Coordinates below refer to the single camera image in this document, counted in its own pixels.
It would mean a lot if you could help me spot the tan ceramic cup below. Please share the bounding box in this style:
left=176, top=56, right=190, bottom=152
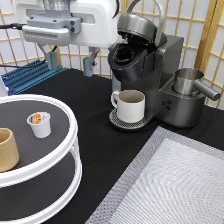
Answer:
left=0, top=128, right=19, bottom=172

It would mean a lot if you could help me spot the white coffee pod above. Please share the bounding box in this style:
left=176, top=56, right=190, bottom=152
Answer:
left=27, top=112, right=51, bottom=138

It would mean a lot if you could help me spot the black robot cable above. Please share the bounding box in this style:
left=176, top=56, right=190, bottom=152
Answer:
left=0, top=23, right=24, bottom=32

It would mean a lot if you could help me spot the grey woven placemat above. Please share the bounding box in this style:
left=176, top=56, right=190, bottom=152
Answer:
left=85, top=127, right=224, bottom=224

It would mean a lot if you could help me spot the white ceramic mug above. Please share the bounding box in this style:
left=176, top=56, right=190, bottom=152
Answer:
left=111, top=90, right=145, bottom=123

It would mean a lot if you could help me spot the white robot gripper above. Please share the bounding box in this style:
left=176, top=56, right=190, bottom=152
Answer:
left=13, top=0, right=119, bottom=77

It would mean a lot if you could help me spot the white two-tier round shelf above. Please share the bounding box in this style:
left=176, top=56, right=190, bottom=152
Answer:
left=0, top=94, right=82, bottom=224

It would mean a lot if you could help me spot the grey pod coffee machine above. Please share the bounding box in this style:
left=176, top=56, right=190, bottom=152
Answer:
left=108, top=0, right=205, bottom=130

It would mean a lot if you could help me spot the steel milk frother jug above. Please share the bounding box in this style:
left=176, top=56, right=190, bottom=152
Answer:
left=173, top=68, right=221, bottom=101

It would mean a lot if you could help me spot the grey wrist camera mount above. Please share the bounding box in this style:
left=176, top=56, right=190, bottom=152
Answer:
left=22, top=9, right=81, bottom=46

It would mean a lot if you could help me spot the wooden shoji folding screen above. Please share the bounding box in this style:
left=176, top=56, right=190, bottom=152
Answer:
left=0, top=0, right=224, bottom=110

